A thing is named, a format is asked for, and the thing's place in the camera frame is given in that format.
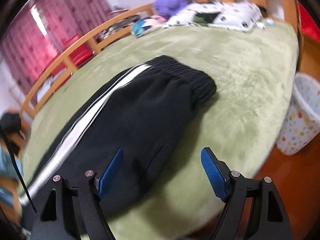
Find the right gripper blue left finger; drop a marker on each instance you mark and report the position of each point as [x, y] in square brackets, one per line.
[56, 217]

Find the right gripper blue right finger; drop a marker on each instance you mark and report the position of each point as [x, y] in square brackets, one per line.
[268, 218]

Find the black pants with white stripe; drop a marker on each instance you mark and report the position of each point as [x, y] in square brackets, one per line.
[143, 110]

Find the light blue fleece garment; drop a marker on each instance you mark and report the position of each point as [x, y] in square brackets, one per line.
[9, 180]

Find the patterned white waste bin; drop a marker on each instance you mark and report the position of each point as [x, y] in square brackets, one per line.
[301, 123]

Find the black garment on footboard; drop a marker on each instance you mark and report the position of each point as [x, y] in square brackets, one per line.
[10, 123]

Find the green plush bed blanket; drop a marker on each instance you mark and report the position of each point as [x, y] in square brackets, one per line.
[254, 75]

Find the red chair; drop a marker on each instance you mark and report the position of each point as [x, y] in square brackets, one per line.
[78, 57]

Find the pink patterned curtains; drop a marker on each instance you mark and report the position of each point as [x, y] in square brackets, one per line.
[39, 32]

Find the white black-dotted pillow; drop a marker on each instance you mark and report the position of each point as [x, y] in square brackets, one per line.
[232, 16]

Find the colourful geometric cushion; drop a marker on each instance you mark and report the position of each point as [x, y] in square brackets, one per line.
[147, 25]

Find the purple plush toy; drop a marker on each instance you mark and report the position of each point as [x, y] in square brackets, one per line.
[169, 8]

